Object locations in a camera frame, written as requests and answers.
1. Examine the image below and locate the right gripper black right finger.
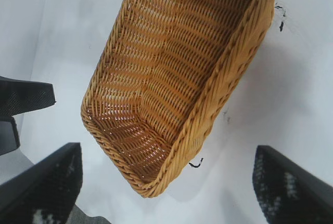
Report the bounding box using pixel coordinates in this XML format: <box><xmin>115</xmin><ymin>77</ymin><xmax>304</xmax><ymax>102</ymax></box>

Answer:
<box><xmin>251</xmin><ymin>144</ymin><xmax>333</xmax><ymax>224</ymax></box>

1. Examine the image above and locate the small black scrap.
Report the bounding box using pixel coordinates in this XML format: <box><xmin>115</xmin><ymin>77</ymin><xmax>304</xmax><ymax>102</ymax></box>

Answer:
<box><xmin>189</xmin><ymin>157</ymin><xmax>204</xmax><ymax>169</ymax></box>

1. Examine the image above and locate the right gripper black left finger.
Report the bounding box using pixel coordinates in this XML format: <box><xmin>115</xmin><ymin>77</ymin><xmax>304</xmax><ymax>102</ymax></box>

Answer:
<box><xmin>0</xmin><ymin>142</ymin><xmax>84</xmax><ymax>224</ymax></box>

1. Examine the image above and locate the woven wicker basket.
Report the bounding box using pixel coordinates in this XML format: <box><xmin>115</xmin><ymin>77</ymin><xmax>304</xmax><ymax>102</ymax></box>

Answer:
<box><xmin>80</xmin><ymin>0</ymin><xmax>283</xmax><ymax>199</ymax></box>

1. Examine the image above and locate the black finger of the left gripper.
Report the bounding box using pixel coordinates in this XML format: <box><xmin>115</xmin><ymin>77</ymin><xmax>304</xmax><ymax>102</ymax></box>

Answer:
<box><xmin>0</xmin><ymin>116</ymin><xmax>21</xmax><ymax>157</ymax></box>
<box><xmin>0</xmin><ymin>75</ymin><xmax>57</xmax><ymax>117</ymax></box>

